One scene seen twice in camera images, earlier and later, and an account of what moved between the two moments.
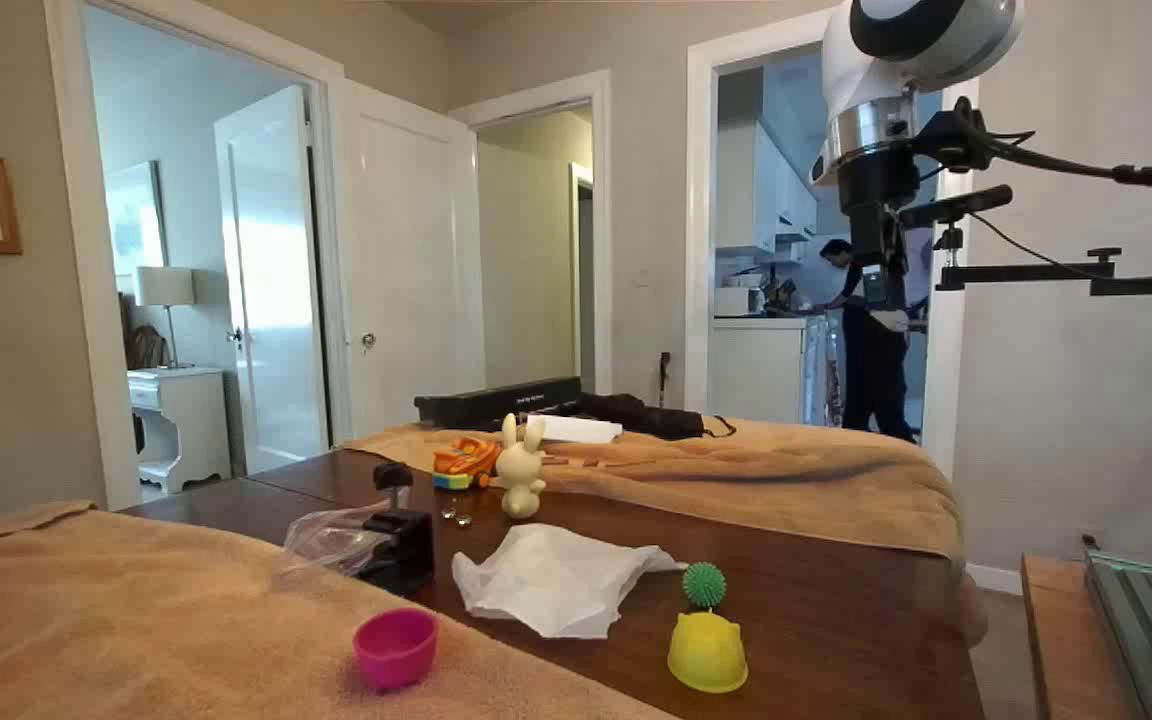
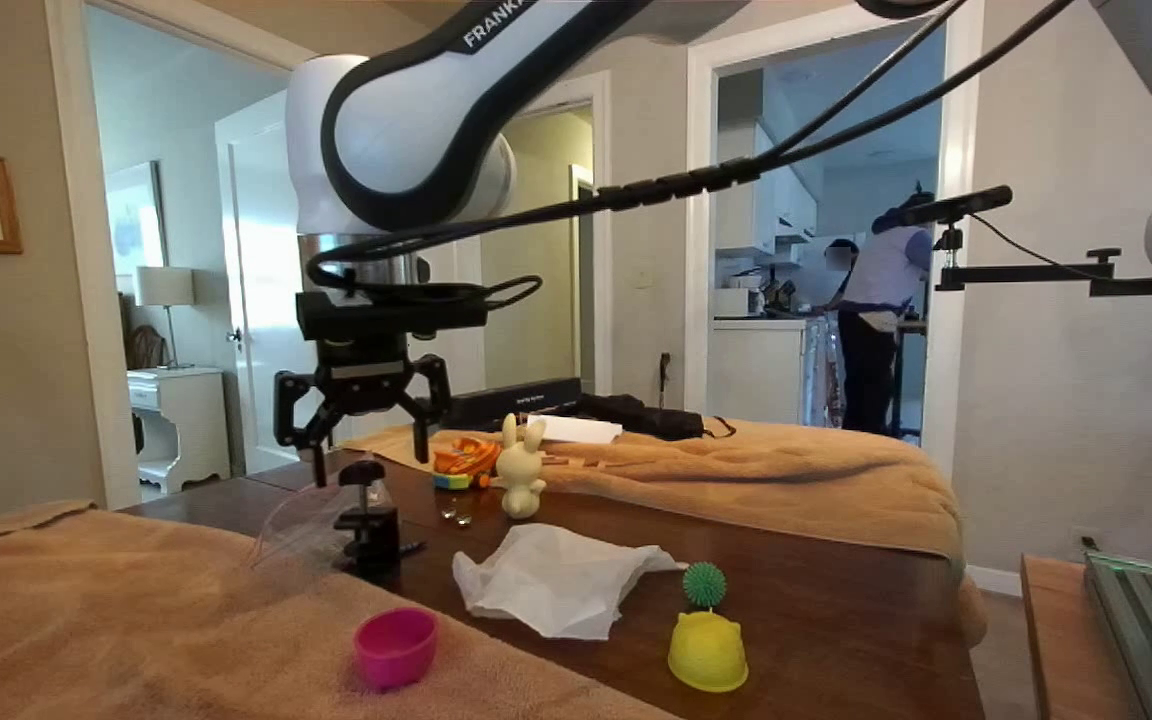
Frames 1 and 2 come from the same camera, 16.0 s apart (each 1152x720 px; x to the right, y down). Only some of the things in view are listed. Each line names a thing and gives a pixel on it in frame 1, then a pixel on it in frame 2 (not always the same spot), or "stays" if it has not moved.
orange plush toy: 464,464 stays
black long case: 495,407 stays
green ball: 701,580 stays
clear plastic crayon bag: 343,538 → 303,535
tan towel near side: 70,614 stays
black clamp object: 408,553 → 373,535
